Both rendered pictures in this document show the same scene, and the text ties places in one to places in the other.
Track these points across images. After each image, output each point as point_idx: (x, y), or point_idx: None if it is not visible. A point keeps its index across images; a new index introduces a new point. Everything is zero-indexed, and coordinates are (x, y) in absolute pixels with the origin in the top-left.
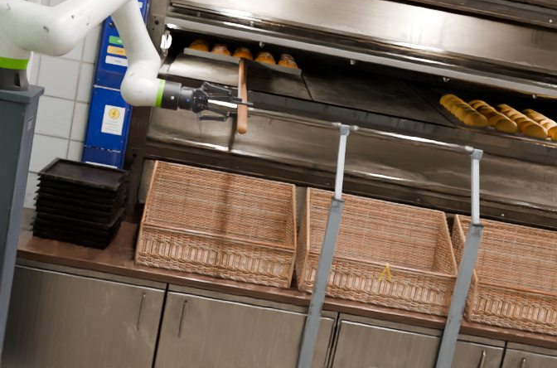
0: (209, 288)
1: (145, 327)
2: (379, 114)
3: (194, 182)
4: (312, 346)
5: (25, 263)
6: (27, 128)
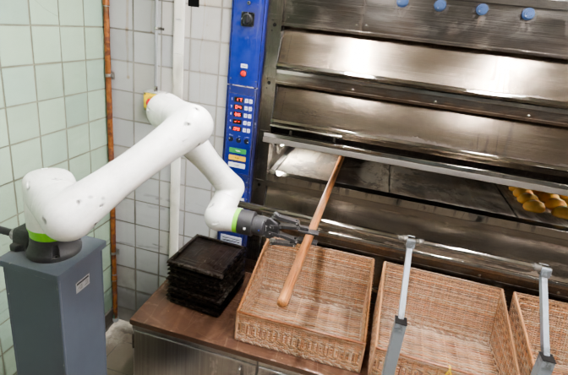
0: (290, 370)
1: None
2: (445, 208)
3: (296, 253)
4: None
5: (154, 334)
6: (77, 291)
